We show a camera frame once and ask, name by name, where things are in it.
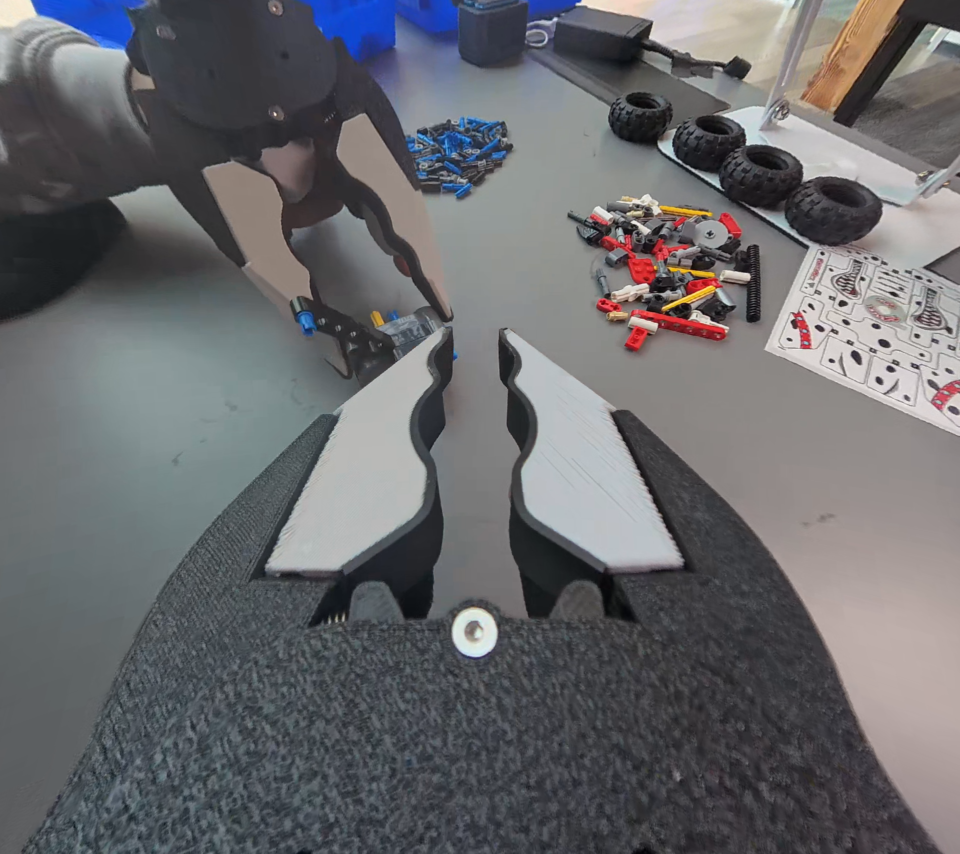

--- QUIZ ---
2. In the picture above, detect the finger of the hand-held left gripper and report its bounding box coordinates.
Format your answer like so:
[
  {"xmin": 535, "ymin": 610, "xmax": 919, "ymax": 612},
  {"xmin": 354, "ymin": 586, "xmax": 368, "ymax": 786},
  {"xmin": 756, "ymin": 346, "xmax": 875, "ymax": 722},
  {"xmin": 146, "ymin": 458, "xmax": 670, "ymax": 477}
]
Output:
[
  {"xmin": 333, "ymin": 110, "xmax": 456, "ymax": 325},
  {"xmin": 201, "ymin": 158, "xmax": 316, "ymax": 324}
]

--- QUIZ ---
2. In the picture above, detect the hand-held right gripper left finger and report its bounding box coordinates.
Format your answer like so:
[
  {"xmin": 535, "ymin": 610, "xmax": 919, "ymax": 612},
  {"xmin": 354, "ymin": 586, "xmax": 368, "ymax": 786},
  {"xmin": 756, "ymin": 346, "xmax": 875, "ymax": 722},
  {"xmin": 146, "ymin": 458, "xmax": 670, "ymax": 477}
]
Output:
[{"xmin": 264, "ymin": 326, "xmax": 457, "ymax": 579}]

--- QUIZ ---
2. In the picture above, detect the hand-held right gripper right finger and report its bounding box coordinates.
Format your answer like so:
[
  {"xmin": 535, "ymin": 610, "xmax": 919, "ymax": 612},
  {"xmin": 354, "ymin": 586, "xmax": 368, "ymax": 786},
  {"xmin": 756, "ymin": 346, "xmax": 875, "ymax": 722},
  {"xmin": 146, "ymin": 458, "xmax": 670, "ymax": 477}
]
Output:
[{"xmin": 497, "ymin": 327, "xmax": 687, "ymax": 576}]

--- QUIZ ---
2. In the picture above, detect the grey toy motor assembly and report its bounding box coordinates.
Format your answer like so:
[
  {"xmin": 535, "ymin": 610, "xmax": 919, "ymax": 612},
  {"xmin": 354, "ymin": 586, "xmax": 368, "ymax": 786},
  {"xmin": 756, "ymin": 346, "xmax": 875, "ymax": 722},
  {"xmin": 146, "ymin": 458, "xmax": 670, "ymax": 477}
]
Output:
[{"xmin": 291, "ymin": 295, "xmax": 455, "ymax": 386}]

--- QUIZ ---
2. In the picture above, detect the person's left forearm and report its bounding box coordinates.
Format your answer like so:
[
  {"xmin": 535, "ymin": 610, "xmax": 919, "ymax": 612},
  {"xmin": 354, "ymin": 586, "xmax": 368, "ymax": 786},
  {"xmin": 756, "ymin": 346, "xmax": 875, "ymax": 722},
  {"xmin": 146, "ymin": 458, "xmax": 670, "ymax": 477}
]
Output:
[{"xmin": 0, "ymin": 17, "xmax": 162, "ymax": 216}]

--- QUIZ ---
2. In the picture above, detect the black desk mat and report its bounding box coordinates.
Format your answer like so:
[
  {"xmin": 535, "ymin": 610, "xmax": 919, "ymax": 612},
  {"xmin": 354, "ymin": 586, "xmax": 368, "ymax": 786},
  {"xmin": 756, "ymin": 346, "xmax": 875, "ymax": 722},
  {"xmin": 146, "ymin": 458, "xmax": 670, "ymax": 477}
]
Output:
[{"xmin": 525, "ymin": 44, "xmax": 732, "ymax": 120}]

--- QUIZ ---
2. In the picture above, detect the person's left hand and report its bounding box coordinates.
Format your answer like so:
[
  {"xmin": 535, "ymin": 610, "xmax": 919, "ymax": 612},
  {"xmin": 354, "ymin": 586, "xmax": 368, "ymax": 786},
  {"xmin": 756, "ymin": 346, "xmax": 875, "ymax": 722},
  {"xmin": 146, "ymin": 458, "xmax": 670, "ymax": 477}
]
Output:
[{"xmin": 262, "ymin": 138, "xmax": 363, "ymax": 232}]

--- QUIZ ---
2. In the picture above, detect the pile of blue black pins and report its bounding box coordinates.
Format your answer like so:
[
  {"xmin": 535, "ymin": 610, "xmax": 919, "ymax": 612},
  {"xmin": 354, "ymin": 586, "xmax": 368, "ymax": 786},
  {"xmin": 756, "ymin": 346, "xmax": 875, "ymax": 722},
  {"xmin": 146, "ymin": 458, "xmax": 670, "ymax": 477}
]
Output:
[{"xmin": 405, "ymin": 116, "xmax": 515, "ymax": 200}]

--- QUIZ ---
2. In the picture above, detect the black battery charger case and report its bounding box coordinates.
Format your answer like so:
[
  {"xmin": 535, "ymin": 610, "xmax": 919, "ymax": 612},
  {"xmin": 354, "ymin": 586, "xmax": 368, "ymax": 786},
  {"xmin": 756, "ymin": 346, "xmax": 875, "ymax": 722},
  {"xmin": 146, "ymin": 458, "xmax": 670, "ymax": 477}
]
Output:
[{"xmin": 447, "ymin": 0, "xmax": 530, "ymax": 69}]

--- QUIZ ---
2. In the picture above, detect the pile of mixed toy bricks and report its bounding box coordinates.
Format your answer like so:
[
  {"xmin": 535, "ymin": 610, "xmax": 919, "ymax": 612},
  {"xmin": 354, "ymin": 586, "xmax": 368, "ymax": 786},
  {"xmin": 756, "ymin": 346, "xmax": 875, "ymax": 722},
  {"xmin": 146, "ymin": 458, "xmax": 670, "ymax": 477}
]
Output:
[{"xmin": 567, "ymin": 194, "xmax": 762, "ymax": 352}]

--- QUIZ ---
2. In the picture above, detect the black toy tyre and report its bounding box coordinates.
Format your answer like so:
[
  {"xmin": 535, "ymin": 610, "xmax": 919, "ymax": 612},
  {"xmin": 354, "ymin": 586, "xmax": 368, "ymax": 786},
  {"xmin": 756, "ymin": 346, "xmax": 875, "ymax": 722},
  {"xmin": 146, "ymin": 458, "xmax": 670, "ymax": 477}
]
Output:
[
  {"xmin": 718, "ymin": 143, "xmax": 805, "ymax": 208},
  {"xmin": 784, "ymin": 175, "xmax": 884, "ymax": 247},
  {"xmin": 607, "ymin": 92, "xmax": 674, "ymax": 144},
  {"xmin": 672, "ymin": 114, "xmax": 747, "ymax": 172}
]

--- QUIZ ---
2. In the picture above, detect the black power adapter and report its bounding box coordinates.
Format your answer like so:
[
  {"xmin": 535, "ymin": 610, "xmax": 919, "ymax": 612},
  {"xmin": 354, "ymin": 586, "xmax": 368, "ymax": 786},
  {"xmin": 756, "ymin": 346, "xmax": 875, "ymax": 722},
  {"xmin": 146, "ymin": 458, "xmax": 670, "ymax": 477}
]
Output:
[{"xmin": 553, "ymin": 6, "xmax": 655, "ymax": 63}]

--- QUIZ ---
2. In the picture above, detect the white sticker sheet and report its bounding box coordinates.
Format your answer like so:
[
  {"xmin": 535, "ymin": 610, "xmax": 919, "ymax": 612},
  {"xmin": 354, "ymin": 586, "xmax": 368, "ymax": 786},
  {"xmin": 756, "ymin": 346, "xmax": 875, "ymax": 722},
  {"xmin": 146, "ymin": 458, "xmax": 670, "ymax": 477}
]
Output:
[{"xmin": 765, "ymin": 242, "xmax": 960, "ymax": 436}]

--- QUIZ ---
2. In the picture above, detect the white wooden book stand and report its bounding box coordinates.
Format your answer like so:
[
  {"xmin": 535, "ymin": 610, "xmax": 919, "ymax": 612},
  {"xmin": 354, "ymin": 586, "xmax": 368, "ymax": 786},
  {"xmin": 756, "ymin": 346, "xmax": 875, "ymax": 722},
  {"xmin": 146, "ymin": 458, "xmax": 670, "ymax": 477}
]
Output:
[{"xmin": 658, "ymin": 0, "xmax": 960, "ymax": 247}]

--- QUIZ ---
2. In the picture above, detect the wooden side table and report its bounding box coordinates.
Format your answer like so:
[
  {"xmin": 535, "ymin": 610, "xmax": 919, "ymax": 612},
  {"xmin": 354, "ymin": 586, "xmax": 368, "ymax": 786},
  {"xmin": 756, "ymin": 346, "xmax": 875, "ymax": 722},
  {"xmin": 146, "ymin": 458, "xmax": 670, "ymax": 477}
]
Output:
[{"xmin": 801, "ymin": 0, "xmax": 960, "ymax": 129}]

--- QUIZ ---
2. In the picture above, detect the black adapter cable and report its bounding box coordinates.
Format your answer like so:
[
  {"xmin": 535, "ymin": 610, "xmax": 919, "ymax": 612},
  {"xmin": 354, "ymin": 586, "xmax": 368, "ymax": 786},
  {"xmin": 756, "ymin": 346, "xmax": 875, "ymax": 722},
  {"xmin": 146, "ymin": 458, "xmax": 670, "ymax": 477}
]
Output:
[{"xmin": 637, "ymin": 38, "xmax": 753, "ymax": 82}]

